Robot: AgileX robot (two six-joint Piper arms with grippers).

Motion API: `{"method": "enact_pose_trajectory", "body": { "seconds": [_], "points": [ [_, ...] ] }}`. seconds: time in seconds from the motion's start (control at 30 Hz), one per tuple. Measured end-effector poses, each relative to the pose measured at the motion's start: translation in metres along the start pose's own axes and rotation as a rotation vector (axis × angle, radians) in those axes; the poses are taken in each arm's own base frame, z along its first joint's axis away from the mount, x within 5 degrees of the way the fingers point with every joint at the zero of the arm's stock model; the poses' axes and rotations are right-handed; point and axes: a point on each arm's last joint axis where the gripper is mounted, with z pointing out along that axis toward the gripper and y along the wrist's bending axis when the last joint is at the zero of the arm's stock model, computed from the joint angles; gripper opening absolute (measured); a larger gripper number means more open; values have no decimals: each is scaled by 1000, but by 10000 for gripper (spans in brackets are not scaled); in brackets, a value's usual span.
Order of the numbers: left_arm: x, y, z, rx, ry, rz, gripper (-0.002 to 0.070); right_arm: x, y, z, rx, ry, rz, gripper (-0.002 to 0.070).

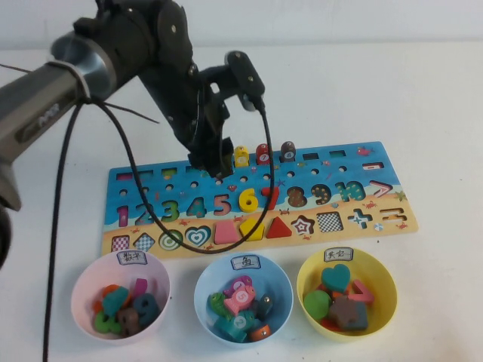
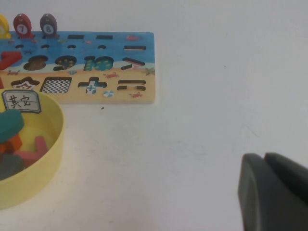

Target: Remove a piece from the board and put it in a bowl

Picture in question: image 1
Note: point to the yellow plastic bowl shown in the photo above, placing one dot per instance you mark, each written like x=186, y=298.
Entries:
x=383, y=301

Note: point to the yellow pentagon piece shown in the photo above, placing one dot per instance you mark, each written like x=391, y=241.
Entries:
x=247, y=228

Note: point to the dark teal number nine piece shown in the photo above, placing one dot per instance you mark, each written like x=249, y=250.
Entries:
x=147, y=307

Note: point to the paper label on pink bowl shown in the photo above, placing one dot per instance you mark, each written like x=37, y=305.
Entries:
x=132, y=258

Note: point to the brown fish piece number eight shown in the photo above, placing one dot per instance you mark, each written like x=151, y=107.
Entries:
x=288, y=148

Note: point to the orange wooden piece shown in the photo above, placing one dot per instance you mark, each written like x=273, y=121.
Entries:
x=328, y=324

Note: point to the pink trapezoid piece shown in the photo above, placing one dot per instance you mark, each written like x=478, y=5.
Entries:
x=225, y=234

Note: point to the pink greater-than sign piece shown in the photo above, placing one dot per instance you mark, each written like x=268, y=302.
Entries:
x=364, y=296

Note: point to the blue plastic bowl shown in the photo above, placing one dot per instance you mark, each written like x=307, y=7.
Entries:
x=281, y=298

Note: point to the paper label on yellow bowl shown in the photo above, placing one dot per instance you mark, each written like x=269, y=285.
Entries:
x=338, y=255

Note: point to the orange fish piece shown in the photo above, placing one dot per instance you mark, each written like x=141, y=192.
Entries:
x=259, y=333

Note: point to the green circle piece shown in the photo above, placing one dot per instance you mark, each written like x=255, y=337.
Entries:
x=316, y=305

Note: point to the yellow wooden fish piece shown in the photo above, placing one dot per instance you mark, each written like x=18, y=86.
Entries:
x=241, y=152

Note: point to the grey square piece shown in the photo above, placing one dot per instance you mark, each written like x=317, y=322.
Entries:
x=361, y=316

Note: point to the paper label on blue bowl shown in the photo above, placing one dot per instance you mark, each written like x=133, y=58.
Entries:
x=245, y=262

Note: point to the teal fish piece number two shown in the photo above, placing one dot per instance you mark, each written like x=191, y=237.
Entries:
x=234, y=326

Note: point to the magenta fish piece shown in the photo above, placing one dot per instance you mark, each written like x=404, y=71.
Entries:
x=241, y=282

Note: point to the pink fish piece number five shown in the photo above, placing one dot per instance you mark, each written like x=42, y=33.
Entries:
x=239, y=298

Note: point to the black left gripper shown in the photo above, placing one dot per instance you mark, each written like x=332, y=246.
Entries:
x=203, y=124

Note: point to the teal heart piece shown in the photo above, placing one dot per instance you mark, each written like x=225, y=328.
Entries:
x=336, y=277

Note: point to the magenta number one piece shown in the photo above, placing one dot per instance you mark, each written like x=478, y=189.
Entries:
x=140, y=286

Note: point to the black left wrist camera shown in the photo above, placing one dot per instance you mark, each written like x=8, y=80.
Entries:
x=245, y=71

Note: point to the brown star piece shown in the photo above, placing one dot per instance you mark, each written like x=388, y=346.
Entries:
x=341, y=311

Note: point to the pink plastic bowl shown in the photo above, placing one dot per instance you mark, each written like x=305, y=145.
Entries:
x=85, y=298

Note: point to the red fish piece number seven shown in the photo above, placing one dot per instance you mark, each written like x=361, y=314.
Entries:
x=261, y=151

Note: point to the orange number piece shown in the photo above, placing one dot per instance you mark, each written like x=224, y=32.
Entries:
x=105, y=289

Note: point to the colourful wooden puzzle board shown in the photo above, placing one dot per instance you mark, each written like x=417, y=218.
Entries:
x=324, y=177

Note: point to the yellow number six piece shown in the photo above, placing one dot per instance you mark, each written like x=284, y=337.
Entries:
x=243, y=203

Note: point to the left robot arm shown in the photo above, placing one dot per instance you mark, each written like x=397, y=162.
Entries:
x=37, y=102

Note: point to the red triangle piece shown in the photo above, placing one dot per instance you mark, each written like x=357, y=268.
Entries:
x=279, y=231

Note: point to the dark grey fish piece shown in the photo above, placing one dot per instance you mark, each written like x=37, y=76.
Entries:
x=264, y=307

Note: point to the green fish piece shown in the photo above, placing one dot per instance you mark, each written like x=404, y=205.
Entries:
x=217, y=301

